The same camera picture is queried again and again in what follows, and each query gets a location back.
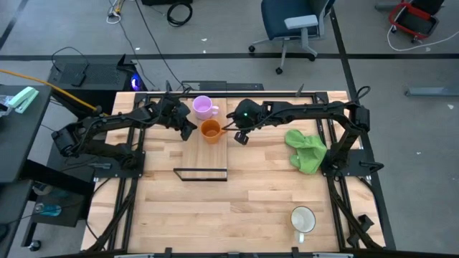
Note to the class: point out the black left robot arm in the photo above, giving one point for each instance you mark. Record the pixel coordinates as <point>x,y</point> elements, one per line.
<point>107,125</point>

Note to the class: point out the black computer tower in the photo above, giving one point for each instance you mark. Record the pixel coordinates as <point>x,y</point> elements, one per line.
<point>93,77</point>

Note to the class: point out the small pink mug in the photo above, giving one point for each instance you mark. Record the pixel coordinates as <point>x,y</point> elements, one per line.
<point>203,106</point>

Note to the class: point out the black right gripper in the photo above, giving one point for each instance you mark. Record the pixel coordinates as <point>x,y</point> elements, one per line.
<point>251,114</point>

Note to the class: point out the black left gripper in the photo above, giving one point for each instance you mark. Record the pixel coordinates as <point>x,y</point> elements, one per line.
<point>176,114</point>

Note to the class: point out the black aluminium rig frame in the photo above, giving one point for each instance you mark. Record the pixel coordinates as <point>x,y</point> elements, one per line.
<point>287,95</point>

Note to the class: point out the wooden shelf with black frame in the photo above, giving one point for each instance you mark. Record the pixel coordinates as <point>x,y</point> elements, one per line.
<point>202,157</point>

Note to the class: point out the mint green stapler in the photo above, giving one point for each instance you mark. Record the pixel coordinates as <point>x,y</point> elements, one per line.
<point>23,99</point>

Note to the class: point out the medium orange mug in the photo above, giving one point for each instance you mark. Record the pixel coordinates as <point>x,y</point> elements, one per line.
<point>211,132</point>

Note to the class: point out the red and black cart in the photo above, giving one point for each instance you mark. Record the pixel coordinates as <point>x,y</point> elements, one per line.
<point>416,18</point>

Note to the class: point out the green microfibre cloth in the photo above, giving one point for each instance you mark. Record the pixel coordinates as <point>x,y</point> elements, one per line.
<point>308,150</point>

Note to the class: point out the black desk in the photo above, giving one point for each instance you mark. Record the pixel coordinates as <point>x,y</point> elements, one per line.
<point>18,143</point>

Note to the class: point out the dark blue office chair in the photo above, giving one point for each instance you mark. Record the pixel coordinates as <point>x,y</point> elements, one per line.
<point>287,18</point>

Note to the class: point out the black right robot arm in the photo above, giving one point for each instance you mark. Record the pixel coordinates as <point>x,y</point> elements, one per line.
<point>305,107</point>

